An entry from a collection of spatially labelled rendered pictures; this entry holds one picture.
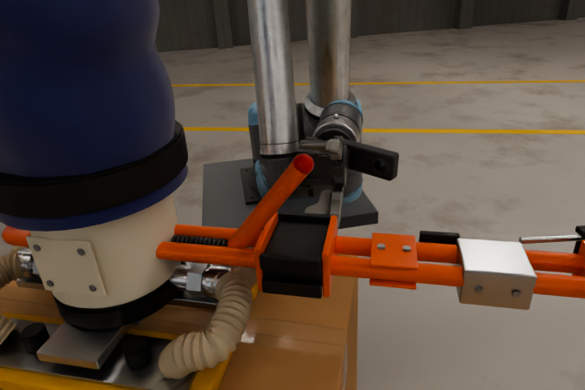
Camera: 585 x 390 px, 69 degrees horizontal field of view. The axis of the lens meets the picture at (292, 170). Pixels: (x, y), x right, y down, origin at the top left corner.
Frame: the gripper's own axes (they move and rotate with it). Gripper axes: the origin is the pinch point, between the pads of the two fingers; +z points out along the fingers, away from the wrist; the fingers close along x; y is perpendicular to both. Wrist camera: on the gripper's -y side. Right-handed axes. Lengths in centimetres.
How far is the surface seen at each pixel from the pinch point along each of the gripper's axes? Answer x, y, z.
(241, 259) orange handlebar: 0.8, 8.7, 16.9
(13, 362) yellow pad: -9.9, 35.6, 26.4
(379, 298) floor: -109, -9, -100
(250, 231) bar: 3.4, 8.0, 15.0
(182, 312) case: -13.3, 20.7, 12.5
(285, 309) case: -13.4, 5.9, 9.6
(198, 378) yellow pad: -10.5, 12.7, 24.5
